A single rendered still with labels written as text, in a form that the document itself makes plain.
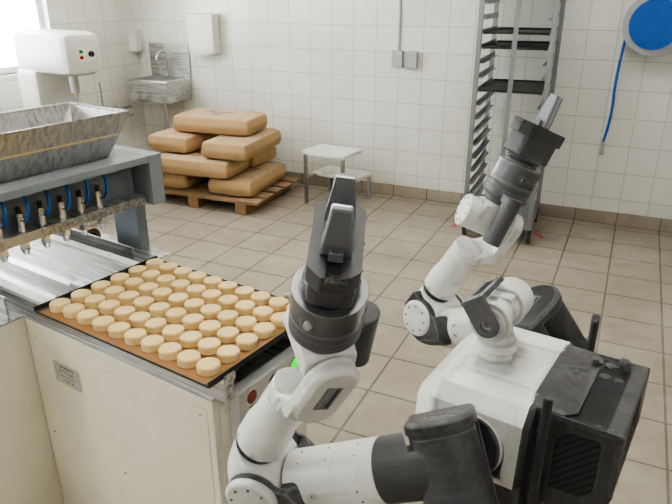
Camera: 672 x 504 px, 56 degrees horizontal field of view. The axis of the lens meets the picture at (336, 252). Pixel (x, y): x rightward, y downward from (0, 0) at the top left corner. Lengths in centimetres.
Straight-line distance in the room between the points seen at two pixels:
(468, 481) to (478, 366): 22
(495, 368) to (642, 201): 427
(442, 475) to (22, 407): 140
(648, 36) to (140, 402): 409
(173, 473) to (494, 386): 93
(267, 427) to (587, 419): 43
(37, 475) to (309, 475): 132
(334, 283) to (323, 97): 505
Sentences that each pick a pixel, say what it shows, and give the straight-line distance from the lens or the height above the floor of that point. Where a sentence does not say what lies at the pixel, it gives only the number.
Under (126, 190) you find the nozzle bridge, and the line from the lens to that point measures 210.
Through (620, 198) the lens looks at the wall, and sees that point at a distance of 520.
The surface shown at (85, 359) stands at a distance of 171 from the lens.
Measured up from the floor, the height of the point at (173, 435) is 69.
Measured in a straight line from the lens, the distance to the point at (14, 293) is 190.
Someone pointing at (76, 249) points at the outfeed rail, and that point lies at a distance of 214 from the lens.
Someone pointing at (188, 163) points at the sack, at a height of 38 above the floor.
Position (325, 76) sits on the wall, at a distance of 559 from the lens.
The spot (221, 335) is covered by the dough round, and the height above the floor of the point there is 92.
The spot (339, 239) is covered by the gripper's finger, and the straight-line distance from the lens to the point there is 61.
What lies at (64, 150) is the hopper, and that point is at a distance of 192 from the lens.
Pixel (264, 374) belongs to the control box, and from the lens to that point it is 146.
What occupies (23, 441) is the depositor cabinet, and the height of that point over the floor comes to 47.
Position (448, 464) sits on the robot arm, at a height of 110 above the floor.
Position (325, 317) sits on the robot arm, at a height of 132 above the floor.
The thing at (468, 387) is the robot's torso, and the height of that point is 111.
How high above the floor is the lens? 164
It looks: 22 degrees down
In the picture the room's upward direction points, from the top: straight up
